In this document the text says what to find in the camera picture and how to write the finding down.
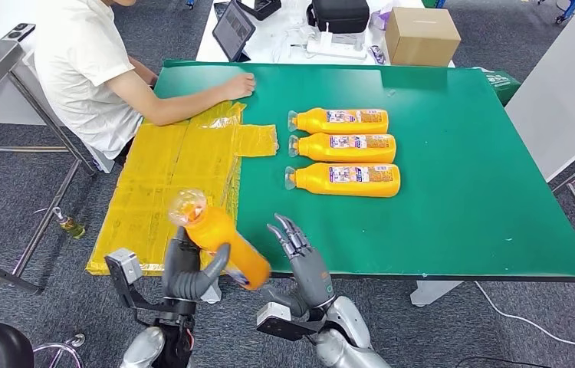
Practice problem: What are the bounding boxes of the person's right hand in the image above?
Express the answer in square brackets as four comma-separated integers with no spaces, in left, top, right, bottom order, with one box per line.
[222,72,257,101]

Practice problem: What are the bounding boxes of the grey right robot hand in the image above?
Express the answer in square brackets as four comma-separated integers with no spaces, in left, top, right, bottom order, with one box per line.
[259,213,337,320]

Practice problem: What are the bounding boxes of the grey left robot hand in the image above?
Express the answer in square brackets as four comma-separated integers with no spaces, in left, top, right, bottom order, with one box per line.
[161,225,232,301]

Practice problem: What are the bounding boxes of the orange detergent bottle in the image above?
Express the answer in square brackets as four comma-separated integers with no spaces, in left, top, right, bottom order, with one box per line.
[287,133,397,164]
[287,107,389,136]
[284,162,402,199]
[166,189,272,291]

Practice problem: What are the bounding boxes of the small yellow-green bottle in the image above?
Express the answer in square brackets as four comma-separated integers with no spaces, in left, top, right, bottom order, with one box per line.
[52,206,87,240]

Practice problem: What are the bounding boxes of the white table foot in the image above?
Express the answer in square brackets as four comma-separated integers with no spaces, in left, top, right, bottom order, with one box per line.
[201,278,222,304]
[410,279,464,307]

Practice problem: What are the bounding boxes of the white table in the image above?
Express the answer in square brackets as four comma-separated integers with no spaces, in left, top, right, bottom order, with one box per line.
[195,0,456,68]

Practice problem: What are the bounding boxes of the dark tablet on stand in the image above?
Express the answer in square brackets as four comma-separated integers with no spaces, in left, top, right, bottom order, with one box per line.
[212,0,257,63]

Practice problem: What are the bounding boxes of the black device box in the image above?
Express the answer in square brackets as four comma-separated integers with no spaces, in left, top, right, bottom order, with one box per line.
[238,0,282,21]

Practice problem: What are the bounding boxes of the yellow taped cardboard sheet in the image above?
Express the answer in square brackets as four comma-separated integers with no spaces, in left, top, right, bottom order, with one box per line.
[85,100,279,278]

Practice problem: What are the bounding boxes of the white power strip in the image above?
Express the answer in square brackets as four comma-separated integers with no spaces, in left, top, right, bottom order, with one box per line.
[306,22,368,61]

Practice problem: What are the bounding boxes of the black carry case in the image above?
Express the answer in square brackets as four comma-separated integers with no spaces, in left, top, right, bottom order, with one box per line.
[306,0,371,35]

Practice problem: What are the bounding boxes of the white chair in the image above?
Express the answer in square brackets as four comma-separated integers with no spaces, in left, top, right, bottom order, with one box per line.
[90,150,117,175]

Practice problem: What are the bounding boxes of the pale plastic bag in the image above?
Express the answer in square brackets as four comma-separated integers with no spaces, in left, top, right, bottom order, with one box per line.
[370,4,395,31]

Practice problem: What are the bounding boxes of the person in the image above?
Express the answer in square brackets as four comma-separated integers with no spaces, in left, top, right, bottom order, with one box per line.
[33,0,257,174]

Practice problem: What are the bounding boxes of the brown cardboard box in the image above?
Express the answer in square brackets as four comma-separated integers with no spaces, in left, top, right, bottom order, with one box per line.
[385,7,462,68]

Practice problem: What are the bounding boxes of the green bag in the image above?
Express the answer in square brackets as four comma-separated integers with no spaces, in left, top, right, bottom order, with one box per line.
[475,67,522,107]

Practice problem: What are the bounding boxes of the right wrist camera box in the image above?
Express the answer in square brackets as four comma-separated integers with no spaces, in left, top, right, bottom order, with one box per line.
[255,302,324,342]

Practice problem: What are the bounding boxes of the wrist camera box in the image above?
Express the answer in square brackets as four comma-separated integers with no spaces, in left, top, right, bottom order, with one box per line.
[255,302,324,342]
[104,248,144,291]

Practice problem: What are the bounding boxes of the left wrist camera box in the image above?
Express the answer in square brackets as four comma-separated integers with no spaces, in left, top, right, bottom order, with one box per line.
[104,248,144,291]

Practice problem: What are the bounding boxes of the chrome stool footrest ring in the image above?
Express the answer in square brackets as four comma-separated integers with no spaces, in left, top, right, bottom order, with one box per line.
[33,332,87,368]

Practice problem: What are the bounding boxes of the black floor cable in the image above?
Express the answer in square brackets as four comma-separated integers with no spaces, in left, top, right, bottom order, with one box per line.
[452,356,555,368]

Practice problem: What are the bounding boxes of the white floor cable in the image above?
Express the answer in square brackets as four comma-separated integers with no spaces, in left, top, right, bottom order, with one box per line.
[475,281,575,363]

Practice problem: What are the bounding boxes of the blue metal cart frame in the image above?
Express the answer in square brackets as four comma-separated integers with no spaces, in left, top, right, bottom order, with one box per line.
[557,0,575,24]

